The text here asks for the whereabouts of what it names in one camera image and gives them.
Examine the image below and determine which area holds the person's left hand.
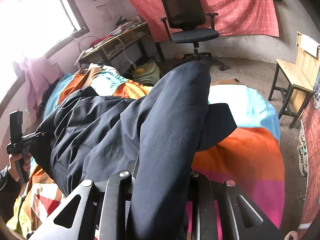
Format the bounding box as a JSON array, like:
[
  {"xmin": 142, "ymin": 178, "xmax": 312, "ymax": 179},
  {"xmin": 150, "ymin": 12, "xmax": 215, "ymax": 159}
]
[{"xmin": 8, "ymin": 153, "xmax": 31, "ymax": 182}]

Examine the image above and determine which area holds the white sneaker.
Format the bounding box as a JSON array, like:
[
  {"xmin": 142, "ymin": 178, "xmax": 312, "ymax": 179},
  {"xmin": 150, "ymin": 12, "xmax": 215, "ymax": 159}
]
[{"xmin": 297, "ymin": 125, "xmax": 308, "ymax": 177}]

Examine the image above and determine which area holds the colourful striped bed sheet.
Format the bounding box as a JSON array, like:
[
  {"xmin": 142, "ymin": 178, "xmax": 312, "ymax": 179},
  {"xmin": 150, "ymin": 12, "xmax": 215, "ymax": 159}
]
[{"xmin": 7, "ymin": 66, "xmax": 285, "ymax": 237}]

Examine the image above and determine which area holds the navy blue padded jacket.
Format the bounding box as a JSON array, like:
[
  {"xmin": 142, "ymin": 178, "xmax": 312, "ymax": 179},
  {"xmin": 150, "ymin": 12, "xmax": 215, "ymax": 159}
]
[{"xmin": 30, "ymin": 61, "xmax": 236, "ymax": 239}]

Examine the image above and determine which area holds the wooden desk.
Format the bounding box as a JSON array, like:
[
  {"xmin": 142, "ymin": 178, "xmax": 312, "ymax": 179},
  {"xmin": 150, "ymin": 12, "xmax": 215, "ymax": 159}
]
[{"xmin": 74, "ymin": 22, "xmax": 151, "ymax": 69}]

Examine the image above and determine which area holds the pink hanging garment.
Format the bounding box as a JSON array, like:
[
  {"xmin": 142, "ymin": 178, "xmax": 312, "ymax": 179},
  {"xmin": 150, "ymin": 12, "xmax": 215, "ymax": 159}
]
[{"xmin": 17, "ymin": 56, "xmax": 63, "ymax": 123}]

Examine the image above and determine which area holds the green plastic container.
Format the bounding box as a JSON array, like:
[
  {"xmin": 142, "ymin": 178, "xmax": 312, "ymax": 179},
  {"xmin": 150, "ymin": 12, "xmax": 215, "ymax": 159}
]
[{"xmin": 132, "ymin": 62, "xmax": 161, "ymax": 86}]

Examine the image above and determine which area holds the left forearm dark sleeve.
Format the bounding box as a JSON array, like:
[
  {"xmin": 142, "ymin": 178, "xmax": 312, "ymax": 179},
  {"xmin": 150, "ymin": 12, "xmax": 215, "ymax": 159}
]
[{"xmin": 0, "ymin": 166, "xmax": 21, "ymax": 223}]

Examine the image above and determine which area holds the window with frame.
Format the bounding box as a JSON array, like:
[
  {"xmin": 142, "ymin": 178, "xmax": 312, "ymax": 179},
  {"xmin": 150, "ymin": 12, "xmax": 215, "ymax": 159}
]
[{"xmin": 1, "ymin": 0, "xmax": 89, "ymax": 62}]

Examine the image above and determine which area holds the pink checked wall cloth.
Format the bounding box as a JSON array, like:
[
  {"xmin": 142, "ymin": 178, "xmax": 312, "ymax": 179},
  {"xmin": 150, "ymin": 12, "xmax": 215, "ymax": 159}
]
[{"xmin": 129, "ymin": 0, "xmax": 279, "ymax": 42}]

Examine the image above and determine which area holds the black office chair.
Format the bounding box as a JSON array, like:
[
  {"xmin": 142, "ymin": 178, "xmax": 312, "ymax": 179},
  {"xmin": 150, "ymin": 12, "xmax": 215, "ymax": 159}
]
[{"xmin": 159, "ymin": 0, "xmax": 225, "ymax": 71}]

